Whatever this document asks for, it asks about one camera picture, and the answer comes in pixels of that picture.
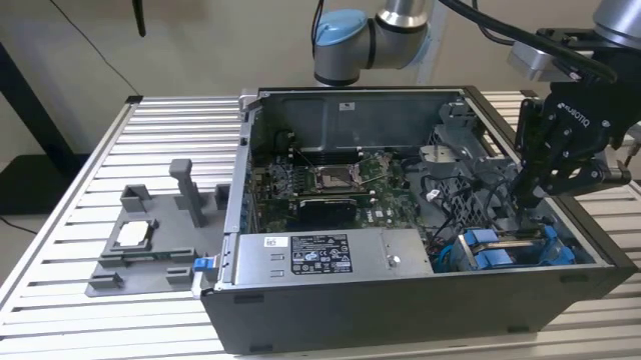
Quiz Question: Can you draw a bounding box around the silver power supply unit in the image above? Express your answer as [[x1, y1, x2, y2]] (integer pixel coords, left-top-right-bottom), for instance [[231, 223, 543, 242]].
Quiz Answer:
[[232, 228, 435, 286]]

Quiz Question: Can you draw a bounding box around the black disk wire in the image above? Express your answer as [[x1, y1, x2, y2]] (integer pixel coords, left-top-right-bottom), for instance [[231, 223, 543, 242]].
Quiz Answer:
[[470, 175, 533, 230]]

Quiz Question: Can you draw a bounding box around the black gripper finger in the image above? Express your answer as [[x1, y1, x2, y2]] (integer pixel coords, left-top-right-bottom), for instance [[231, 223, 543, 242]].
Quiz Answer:
[[510, 97, 575, 221], [547, 149, 632, 198]]

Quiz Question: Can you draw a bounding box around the black floor cable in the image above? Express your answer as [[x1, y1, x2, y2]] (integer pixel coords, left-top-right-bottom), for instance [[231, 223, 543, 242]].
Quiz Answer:
[[0, 215, 36, 236]]

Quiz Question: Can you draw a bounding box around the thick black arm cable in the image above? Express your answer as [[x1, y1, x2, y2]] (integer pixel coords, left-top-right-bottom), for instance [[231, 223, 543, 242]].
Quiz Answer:
[[439, 0, 617, 83]]

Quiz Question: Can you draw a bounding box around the grey metal drive cage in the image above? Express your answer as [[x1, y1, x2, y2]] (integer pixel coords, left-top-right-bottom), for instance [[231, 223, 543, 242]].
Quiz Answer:
[[418, 103, 522, 226]]

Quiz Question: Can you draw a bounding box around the silver CPU chip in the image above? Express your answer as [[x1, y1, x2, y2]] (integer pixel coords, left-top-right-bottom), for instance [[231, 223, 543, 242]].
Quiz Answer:
[[117, 221, 151, 247]]

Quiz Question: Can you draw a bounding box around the black hanging rod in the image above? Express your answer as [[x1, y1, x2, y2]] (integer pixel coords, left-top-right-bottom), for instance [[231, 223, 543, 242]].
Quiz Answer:
[[132, 0, 147, 38]]

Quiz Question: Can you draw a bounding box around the grey parts rack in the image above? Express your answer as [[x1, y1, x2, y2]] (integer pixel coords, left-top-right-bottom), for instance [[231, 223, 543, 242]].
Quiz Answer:
[[84, 159, 231, 297]]

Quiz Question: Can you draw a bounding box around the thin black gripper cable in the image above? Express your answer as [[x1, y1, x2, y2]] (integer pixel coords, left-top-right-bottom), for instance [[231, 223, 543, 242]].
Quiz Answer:
[[470, 0, 517, 46]]

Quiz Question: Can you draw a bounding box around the green motherboard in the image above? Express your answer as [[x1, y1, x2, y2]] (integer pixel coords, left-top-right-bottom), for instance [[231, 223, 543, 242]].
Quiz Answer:
[[250, 149, 427, 233]]

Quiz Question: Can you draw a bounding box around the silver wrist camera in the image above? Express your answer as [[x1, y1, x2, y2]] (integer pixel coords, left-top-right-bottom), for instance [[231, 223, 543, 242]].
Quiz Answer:
[[506, 39, 570, 82]]

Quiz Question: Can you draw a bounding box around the black RAM slot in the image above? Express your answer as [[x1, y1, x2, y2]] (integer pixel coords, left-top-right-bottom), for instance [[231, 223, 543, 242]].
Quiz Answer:
[[288, 145, 364, 156]]

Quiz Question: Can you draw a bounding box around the white upright post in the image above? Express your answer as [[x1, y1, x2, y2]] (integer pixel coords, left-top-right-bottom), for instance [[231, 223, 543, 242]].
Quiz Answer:
[[414, 0, 447, 87]]

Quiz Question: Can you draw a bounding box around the black desk stand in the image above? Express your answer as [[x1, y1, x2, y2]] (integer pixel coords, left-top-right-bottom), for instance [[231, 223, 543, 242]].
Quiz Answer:
[[0, 40, 91, 217]]

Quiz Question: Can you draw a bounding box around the CPU socket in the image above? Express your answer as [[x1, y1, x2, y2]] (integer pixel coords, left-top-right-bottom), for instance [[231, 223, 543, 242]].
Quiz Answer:
[[307, 164, 362, 191]]

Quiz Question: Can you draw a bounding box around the thin black arm cable loop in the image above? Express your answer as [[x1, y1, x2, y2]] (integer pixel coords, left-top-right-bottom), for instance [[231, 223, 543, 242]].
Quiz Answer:
[[310, 0, 327, 42]]

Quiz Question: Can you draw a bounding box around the black wire with white label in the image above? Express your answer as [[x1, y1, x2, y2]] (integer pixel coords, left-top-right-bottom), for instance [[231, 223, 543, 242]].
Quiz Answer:
[[419, 174, 451, 203]]

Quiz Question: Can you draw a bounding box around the coloured power wire bundle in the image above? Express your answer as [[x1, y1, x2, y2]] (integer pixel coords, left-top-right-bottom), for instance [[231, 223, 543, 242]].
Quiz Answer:
[[429, 234, 455, 272]]

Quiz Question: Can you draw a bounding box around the black open PC case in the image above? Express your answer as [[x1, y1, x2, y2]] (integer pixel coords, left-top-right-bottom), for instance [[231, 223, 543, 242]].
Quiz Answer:
[[199, 85, 640, 356]]

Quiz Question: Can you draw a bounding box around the disk bay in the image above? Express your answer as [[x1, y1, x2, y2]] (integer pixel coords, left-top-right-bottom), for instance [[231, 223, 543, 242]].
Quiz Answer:
[[453, 223, 597, 271]]

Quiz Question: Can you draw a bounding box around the thin black wall cable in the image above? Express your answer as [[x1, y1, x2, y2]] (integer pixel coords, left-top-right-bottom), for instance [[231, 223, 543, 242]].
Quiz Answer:
[[49, 0, 141, 97]]

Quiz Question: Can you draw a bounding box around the black graphics card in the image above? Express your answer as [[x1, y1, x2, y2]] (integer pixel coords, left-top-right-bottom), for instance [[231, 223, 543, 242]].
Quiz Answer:
[[294, 196, 359, 226]]

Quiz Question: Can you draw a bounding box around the metal socket cover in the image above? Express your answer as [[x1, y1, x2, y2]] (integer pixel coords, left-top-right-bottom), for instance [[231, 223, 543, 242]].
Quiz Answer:
[[358, 155, 391, 177]]

